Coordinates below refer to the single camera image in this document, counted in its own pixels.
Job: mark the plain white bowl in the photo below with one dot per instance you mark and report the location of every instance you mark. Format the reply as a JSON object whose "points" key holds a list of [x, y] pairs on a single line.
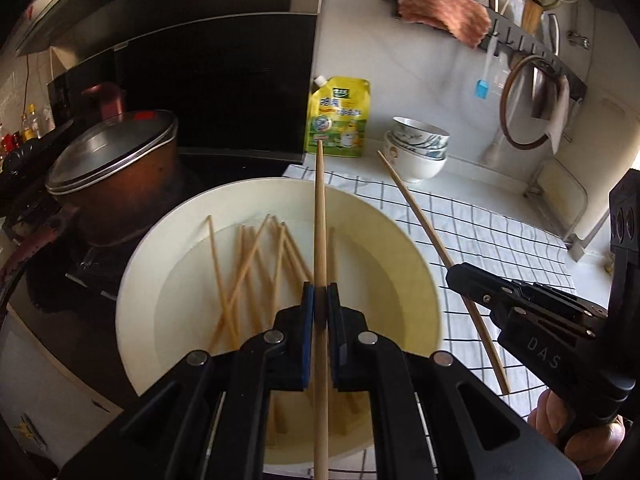
{"points": [[415, 167]]}

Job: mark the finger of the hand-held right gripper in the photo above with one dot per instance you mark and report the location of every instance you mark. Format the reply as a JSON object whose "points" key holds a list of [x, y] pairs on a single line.
{"points": [[480, 297], [465, 272]]}

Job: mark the round brown-rimmed lid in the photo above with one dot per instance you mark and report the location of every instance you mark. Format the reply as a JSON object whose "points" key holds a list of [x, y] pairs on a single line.
{"points": [[505, 105]]}

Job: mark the metal board rack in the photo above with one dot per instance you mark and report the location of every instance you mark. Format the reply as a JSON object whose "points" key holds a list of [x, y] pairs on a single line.
{"points": [[582, 200]]}

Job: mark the black wall rack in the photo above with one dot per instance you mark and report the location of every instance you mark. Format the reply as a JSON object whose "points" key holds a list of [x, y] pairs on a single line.
{"points": [[505, 30]]}

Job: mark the white hanging rag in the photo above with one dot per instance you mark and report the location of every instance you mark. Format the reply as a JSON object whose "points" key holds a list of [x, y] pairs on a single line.
{"points": [[559, 120]]}

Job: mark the yellow seasoning pouch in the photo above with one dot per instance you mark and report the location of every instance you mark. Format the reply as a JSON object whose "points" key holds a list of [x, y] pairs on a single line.
{"points": [[337, 120]]}

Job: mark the brown cooking pot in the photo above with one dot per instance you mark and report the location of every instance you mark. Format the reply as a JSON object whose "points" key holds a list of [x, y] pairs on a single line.
{"points": [[125, 200]]}

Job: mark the large white basin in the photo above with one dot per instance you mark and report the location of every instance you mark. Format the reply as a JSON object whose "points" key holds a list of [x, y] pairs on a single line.
{"points": [[380, 270]]}

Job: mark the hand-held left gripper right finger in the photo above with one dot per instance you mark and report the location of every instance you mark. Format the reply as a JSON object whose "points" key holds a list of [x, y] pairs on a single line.
{"points": [[335, 335]]}

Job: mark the long wooden chopstick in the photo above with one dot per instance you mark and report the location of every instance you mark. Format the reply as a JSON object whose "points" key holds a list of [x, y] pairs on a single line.
{"points": [[423, 220], [320, 220]]}

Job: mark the person's right hand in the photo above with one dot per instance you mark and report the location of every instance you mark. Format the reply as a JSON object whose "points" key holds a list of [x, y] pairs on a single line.
{"points": [[542, 415]]}

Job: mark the metal pot with lid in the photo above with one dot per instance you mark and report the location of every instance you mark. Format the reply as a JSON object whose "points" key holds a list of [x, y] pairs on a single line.
{"points": [[110, 150]]}

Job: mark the blue silicone brush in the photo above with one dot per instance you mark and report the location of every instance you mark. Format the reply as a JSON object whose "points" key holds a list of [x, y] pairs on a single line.
{"points": [[482, 90]]}

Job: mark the bundle of wooden chopsticks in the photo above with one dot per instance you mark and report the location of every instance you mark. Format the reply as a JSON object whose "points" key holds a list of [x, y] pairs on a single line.
{"points": [[243, 270]]}

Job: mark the dark red kettle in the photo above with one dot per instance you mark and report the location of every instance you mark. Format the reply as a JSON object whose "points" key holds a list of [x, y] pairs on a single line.
{"points": [[105, 100]]}

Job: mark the black range hood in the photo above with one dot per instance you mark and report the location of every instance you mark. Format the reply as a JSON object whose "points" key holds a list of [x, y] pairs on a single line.
{"points": [[225, 85]]}

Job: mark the pink dishcloth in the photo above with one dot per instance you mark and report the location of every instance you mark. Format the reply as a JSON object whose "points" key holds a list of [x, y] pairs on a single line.
{"points": [[440, 5]]}

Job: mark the blue patterned bowl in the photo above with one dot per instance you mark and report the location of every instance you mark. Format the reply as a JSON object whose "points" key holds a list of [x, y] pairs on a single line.
{"points": [[422, 152], [420, 132]]}

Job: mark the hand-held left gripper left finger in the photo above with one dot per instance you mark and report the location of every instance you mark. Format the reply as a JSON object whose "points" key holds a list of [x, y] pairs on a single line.
{"points": [[307, 335]]}

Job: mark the row of condiment bottles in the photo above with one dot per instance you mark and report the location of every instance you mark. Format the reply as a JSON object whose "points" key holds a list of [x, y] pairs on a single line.
{"points": [[27, 130]]}

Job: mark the white checked cloth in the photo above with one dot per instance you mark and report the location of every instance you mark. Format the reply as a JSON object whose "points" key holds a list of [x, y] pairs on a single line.
{"points": [[480, 240]]}

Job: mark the cream cutting board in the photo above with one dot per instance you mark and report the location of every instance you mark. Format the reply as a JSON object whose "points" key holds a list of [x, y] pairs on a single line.
{"points": [[607, 150]]}

